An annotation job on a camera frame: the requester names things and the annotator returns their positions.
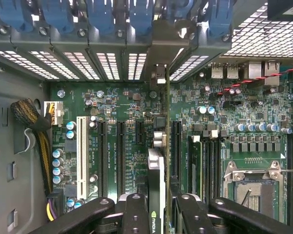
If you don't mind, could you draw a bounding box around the red black twisted wire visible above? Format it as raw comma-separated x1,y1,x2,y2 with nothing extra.
216,64,293,97

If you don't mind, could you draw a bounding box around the white power connector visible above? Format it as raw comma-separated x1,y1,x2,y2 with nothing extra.
43,101,64,127

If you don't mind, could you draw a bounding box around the black RAM slot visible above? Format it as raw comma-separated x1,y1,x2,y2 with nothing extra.
202,136,211,203
210,130,222,203

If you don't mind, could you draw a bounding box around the green motherboard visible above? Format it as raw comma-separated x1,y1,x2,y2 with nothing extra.
48,58,293,234

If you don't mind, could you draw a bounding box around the blue slot retention latch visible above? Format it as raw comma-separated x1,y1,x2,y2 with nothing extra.
86,0,116,35
207,0,234,39
40,0,73,34
0,0,34,34
129,0,154,36

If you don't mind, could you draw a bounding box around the short black expansion slot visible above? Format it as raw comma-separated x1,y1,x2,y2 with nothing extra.
135,120,145,145

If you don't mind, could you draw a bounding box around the CPU socket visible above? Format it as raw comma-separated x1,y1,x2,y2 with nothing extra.
222,159,285,224

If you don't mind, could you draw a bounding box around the yellow black sleeved power cable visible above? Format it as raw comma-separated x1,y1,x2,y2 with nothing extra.
10,98,64,222

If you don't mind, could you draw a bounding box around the white expansion slot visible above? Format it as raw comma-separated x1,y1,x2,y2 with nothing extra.
76,116,91,201

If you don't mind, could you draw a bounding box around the perforated slot cover plate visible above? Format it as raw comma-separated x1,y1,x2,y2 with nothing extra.
0,50,61,81
95,52,121,81
63,51,101,81
28,50,81,81
127,53,147,81
169,55,210,82

